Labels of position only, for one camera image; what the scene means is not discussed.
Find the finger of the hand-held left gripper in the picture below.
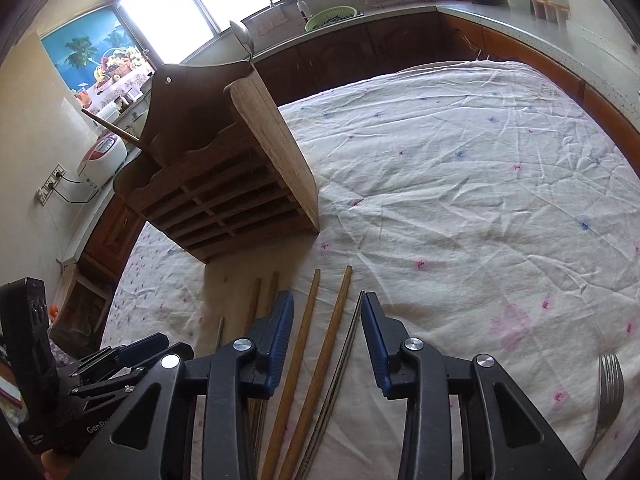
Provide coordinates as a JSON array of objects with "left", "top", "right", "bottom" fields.
[
  {"left": 66, "top": 341, "right": 196, "bottom": 399},
  {"left": 74, "top": 332, "right": 172, "bottom": 379}
]

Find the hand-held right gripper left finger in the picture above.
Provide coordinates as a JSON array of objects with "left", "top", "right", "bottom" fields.
[{"left": 65, "top": 290, "right": 296, "bottom": 480}]

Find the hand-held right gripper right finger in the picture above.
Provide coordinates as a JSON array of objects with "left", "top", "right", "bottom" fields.
[{"left": 361, "top": 291, "right": 588, "bottom": 480}]

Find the wooden chopstick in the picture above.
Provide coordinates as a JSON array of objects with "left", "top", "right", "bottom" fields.
[
  {"left": 261, "top": 268, "right": 322, "bottom": 480},
  {"left": 290, "top": 265, "right": 354, "bottom": 480}
]

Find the wooden utensil holder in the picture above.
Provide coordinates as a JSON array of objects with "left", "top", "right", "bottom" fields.
[{"left": 112, "top": 62, "right": 321, "bottom": 264}]

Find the wooden stick utensil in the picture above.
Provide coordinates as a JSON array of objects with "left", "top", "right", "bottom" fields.
[{"left": 81, "top": 108, "right": 144, "bottom": 150}]

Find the white floral tablecloth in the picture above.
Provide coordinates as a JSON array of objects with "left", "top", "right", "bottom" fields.
[{"left": 102, "top": 59, "right": 640, "bottom": 480}]

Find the red and white rice cooker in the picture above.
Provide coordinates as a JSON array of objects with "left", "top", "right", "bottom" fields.
[{"left": 76, "top": 134, "right": 132, "bottom": 183}]

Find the metal fork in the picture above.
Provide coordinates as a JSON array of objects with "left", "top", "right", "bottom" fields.
[{"left": 579, "top": 353, "right": 626, "bottom": 467}]

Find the metal spoon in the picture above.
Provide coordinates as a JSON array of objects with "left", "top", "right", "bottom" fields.
[{"left": 229, "top": 19, "right": 256, "bottom": 63}]

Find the pink dish cloth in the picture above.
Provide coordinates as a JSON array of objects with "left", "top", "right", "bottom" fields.
[{"left": 245, "top": 10, "right": 289, "bottom": 36}]

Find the green colander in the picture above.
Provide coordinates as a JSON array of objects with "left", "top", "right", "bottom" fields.
[{"left": 305, "top": 6, "right": 360, "bottom": 32}]

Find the metal sink faucet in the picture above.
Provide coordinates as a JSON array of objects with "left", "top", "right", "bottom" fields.
[{"left": 269, "top": 0, "right": 311, "bottom": 23}]

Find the kitchen window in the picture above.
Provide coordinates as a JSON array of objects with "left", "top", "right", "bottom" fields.
[{"left": 114, "top": 0, "right": 456, "bottom": 63}]

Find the condiment jar set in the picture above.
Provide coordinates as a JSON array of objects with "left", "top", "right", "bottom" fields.
[{"left": 529, "top": 0, "right": 571, "bottom": 24}]

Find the black power cable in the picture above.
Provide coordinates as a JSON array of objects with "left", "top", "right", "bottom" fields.
[{"left": 59, "top": 172, "right": 102, "bottom": 204}]

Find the wall socket strip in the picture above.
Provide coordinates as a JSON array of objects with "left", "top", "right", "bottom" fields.
[{"left": 35, "top": 162, "right": 68, "bottom": 206}]

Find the tropical fruit wall poster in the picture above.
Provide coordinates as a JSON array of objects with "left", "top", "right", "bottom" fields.
[{"left": 40, "top": 10, "right": 156, "bottom": 111}]

